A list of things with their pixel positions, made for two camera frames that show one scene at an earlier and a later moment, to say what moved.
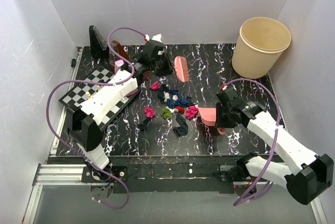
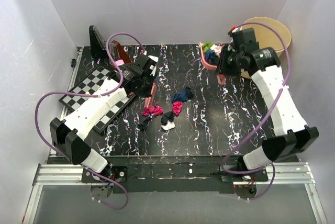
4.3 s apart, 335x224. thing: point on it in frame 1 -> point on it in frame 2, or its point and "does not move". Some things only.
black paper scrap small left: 142,126 does not move
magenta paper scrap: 155,86 -> 158,110
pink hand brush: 181,68 -> 148,100
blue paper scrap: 171,103 -> 180,96
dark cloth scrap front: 182,129 -> 168,116
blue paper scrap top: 182,102 -> 208,54
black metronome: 99,48 does not move
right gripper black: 220,123 -> 222,68
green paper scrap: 166,113 -> 207,46
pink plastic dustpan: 208,116 -> 221,78
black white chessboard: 81,92 does not move
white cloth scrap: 167,96 -> 169,125
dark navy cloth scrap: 190,101 -> 189,92
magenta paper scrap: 191,112 -> 177,107
